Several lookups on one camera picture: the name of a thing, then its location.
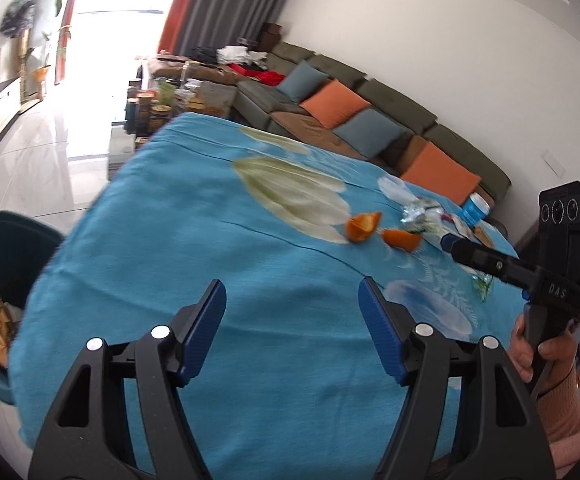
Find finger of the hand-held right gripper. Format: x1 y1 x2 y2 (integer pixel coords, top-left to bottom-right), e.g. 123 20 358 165
442 235 542 294

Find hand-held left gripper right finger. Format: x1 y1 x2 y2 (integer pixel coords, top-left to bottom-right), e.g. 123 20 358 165
359 276 556 480

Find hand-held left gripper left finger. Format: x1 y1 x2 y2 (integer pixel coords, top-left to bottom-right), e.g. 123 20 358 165
28 279 228 480

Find clear plastic wrapper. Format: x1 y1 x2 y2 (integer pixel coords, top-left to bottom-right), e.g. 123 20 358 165
471 271 495 303

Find foil wrapper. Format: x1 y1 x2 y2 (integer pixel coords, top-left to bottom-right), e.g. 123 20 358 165
401 199 451 233

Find orange peel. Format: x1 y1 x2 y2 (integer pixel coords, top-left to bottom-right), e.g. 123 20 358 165
346 211 383 243
382 229 422 252

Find clear plastic film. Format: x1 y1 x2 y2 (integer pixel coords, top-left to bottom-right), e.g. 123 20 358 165
377 175 413 206

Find teal trash bin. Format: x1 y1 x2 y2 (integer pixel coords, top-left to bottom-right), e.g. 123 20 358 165
0 211 65 406

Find person's right forearm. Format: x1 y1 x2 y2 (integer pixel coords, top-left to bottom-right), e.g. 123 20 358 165
537 360 580 480

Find person's right hand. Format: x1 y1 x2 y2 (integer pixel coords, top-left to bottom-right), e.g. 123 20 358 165
512 312 579 395

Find blue paper cup with lid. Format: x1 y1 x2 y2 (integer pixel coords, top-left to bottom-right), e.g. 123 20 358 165
462 192 493 226

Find orange cushion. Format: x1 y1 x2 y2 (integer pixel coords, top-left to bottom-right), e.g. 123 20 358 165
300 80 371 130
401 141 482 206

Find blue floral blanket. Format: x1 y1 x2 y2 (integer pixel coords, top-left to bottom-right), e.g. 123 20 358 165
7 110 526 480

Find green sofa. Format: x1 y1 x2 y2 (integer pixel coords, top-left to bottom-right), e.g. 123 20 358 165
232 42 513 206

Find blue cushion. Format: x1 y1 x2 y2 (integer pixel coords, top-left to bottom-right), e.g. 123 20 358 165
332 108 405 158
276 60 329 103

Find cluttered coffee table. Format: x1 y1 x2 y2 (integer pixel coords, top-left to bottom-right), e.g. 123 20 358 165
107 80 231 176

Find brown ottoman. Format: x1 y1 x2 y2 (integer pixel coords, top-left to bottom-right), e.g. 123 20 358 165
147 57 241 86

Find red cloth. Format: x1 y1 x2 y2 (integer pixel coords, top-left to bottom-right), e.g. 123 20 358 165
227 62 285 86

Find pile of white clothes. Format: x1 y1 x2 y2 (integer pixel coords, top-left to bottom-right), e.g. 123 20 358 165
217 46 265 63

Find stacked cardboard boxes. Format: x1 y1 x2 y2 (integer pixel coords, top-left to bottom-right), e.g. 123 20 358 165
260 22 283 51

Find tall green floor plant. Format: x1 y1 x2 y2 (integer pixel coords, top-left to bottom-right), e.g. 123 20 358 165
22 30 53 101

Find orange curtain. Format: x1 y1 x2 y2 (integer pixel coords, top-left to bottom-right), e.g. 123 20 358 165
54 0 83 86
157 0 211 56

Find grey curtain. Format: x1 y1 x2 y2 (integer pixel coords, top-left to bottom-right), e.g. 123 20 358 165
175 0 303 58

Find cloth-covered standing fan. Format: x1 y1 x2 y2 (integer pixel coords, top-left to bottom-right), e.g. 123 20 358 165
0 0 36 36

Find white wall switch plate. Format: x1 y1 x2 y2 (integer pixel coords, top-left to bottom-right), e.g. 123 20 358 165
542 149 568 173

